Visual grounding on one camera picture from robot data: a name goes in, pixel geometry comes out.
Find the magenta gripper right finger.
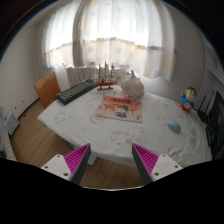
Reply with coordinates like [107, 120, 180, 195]
[132, 143, 182, 185]

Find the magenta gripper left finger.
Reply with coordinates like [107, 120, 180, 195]
[42, 144, 91, 185]

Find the light blue computer mouse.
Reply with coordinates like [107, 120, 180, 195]
[168, 120, 181, 133]

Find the red illustrated mouse pad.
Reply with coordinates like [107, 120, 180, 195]
[96, 96, 142, 123]

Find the white printed tablecloth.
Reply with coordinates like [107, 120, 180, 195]
[38, 86, 212, 167]

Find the black mechanical keyboard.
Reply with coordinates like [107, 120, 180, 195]
[56, 79, 95, 105]

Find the white box on floor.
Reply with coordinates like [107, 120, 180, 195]
[4, 114, 19, 135]

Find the cartoon boy figurine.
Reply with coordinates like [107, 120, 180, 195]
[180, 87, 196, 112]

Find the orange wooden chair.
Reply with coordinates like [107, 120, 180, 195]
[34, 73, 61, 108]

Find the white radiator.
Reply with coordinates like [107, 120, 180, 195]
[66, 66, 127, 87]

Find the wooden model sailing ship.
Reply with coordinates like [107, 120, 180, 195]
[95, 63, 119, 91]

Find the sheer white star curtain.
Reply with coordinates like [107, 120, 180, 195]
[41, 0, 175, 81]

